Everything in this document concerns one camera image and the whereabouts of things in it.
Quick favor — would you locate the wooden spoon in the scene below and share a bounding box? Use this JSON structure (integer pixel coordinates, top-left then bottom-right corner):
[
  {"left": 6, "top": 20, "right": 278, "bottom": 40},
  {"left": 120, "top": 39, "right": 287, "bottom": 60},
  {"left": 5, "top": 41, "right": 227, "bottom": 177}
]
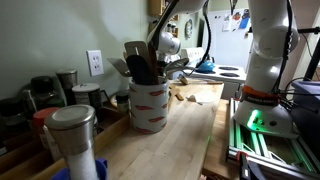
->
[{"left": 168, "top": 84, "right": 185, "bottom": 102}]

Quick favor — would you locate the grey metal spoon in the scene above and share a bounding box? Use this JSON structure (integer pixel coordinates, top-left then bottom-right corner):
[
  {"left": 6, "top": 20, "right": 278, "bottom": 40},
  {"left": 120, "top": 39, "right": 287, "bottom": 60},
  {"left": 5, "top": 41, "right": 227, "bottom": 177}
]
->
[{"left": 162, "top": 57, "right": 190, "bottom": 78}]

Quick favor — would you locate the white crock with red chilies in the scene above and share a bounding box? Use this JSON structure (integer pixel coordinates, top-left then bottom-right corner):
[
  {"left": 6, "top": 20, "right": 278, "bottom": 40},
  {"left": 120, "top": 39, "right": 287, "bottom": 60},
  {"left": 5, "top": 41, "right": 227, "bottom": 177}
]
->
[{"left": 128, "top": 77, "right": 170, "bottom": 135}]

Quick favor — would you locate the black spatula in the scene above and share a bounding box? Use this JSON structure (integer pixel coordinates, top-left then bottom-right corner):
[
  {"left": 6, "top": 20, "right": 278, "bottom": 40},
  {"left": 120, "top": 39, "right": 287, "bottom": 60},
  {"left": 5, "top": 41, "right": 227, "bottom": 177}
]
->
[{"left": 126, "top": 54, "right": 153, "bottom": 85}]

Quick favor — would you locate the small glass bottle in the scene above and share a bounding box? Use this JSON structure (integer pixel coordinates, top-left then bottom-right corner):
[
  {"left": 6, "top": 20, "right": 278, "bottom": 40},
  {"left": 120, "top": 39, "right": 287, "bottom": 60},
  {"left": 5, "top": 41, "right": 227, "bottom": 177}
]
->
[{"left": 115, "top": 89, "right": 131, "bottom": 115}]

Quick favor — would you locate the metal spatula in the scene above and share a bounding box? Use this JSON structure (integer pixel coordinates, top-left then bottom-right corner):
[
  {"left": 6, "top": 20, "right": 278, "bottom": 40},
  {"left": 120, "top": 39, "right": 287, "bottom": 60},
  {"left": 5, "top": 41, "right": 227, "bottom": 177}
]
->
[{"left": 106, "top": 57, "right": 133, "bottom": 79}]

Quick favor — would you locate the blue kettle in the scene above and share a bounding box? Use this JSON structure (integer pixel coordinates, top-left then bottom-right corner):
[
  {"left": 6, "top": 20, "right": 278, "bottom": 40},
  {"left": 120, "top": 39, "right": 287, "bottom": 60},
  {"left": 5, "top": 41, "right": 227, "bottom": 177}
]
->
[{"left": 196, "top": 59, "right": 216, "bottom": 74}]

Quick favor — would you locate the white stove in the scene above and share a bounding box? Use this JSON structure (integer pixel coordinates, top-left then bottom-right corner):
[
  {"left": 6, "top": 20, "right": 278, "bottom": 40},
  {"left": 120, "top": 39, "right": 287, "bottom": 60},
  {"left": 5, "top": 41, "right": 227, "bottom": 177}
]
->
[{"left": 179, "top": 46, "right": 248, "bottom": 101}]

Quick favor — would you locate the wooden tray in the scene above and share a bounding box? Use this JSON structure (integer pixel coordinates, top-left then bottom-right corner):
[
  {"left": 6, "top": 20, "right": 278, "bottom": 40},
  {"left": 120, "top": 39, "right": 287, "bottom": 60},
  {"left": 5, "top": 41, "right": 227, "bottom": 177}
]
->
[{"left": 0, "top": 105, "right": 132, "bottom": 180}]

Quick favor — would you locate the jar with white lid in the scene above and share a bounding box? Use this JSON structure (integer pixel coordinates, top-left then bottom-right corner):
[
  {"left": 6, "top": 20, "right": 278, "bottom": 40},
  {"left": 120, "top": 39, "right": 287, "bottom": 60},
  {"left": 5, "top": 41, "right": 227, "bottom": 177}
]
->
[{"left": 71, "top": 82, "right": 102, "bottom": 112}]

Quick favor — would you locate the wooden shelf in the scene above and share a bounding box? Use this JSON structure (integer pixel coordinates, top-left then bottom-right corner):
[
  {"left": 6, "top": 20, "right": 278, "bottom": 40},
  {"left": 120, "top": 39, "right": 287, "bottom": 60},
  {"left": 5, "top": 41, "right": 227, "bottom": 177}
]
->
[{"left": 147, "top": 0, "right": 180, "bottom": 38}]

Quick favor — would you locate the white refrigerator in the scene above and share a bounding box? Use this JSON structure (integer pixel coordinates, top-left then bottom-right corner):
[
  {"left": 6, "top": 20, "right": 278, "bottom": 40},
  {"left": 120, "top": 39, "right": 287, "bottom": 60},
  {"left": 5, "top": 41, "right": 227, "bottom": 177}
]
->
[{"left": 201, "top": 7, "right": 255, "bottom": 73}]

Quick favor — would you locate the steel canister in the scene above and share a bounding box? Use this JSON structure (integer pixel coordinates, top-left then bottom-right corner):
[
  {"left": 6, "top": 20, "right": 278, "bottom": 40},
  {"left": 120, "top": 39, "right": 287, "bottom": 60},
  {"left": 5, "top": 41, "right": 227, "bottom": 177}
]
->
[{"left": 55, "top": 68, "right": 79, "bottom": 106}]

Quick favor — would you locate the salt shaker with steel lid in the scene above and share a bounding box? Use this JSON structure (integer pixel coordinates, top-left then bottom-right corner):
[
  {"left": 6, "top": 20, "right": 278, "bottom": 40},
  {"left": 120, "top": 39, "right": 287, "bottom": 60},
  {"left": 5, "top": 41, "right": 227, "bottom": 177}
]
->
[{"left": 44, "top": 104, "right": 101, "bottom": 180}]

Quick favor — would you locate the blue shaker holder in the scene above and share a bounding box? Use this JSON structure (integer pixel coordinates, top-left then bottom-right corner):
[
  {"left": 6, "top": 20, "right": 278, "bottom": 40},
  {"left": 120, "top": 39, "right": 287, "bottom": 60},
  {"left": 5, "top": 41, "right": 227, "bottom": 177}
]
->
[{"left": 50, "top": 157, "right": 110, "bottom": 180}]

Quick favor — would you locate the jar with red lid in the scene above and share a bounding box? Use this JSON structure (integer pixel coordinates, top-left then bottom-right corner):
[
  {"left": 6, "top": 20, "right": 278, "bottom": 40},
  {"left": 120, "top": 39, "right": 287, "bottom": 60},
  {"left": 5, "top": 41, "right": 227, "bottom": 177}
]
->
[{"left": 31, "top": 106, "right": 62, "bottom": 150}]

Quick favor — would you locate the grey box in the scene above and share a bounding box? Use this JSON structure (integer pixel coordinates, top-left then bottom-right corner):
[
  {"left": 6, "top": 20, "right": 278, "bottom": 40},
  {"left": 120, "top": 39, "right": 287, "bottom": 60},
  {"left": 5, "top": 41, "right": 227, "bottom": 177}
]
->
[{"left": 290, "top": 79, "right": 320, "bottom": 158}]

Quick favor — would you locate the black stand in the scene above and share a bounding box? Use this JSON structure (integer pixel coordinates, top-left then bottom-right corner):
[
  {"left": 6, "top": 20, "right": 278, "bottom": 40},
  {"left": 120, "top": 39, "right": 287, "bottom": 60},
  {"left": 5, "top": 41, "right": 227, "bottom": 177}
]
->
[{"left": 296, "top": 26, "right": 320, "bottom": 82}]

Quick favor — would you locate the dark wooden utensil handle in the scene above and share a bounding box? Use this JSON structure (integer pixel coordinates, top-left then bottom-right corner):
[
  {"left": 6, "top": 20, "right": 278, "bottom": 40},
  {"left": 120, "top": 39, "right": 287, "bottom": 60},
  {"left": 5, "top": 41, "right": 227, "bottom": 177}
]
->
[{"left": 147, "top": 41, "right": 161, "bottom": 85}]

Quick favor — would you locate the white wall outlet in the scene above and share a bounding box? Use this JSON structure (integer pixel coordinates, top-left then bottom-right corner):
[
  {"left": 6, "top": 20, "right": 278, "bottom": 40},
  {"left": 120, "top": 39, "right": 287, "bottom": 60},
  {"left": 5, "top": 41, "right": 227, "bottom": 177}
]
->
[{"left": 85, "top": 49, "right": 105, "bottom": 77}]

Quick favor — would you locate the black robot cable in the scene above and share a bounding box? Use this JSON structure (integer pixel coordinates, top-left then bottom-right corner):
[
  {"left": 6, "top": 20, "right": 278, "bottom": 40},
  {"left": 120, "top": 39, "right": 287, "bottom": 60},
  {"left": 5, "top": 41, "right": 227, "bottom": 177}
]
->
[{"left": 185, "top": 0, "right": 213, "bottom": 77}]

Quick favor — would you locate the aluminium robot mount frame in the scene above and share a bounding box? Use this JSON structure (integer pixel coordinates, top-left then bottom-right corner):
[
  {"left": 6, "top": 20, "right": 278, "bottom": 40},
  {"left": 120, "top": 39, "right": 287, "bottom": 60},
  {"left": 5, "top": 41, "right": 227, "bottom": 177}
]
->
[{"left": 225, "top": 97, "right": 320, "bottom": 180}]

